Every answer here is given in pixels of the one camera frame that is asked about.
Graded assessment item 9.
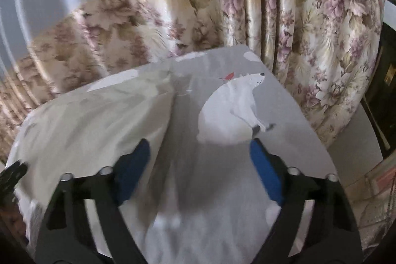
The light green jacket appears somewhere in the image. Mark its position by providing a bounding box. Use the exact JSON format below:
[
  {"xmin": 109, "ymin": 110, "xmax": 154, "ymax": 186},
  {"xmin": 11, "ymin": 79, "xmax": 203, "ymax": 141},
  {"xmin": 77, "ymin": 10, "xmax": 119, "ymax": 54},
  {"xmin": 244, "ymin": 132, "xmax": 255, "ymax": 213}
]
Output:
[{"xmin": 9, "ymin": 70, "xmax": 191, "ymax": 257}]

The grey animal print bedsheet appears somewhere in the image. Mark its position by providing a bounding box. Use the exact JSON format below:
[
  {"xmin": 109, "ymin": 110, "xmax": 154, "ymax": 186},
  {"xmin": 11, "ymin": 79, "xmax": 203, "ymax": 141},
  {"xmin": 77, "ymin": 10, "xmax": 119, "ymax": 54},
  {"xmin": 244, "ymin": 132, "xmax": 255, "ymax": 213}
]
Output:
[{"xmin": 5, "ymin": 46, "xmax": 340, "ymax": 264}]

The dark cabinet at right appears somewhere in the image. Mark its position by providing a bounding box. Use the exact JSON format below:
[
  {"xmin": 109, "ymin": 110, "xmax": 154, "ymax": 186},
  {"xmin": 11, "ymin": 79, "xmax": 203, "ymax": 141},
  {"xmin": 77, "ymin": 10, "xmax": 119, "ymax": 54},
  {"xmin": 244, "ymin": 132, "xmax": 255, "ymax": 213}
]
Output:
[{"xmin": 360, "ymin": 0, "xmax": 396, "ymax": 160}]

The blue floral curtain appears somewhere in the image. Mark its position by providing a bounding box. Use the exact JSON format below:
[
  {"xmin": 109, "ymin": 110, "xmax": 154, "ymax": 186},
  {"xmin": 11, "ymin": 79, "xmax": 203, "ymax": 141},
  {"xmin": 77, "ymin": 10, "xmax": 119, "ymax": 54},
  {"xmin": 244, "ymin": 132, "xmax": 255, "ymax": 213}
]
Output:
[{"xmin": 1, "ymin": 0, "xmax": 384, "ymax": 162}]

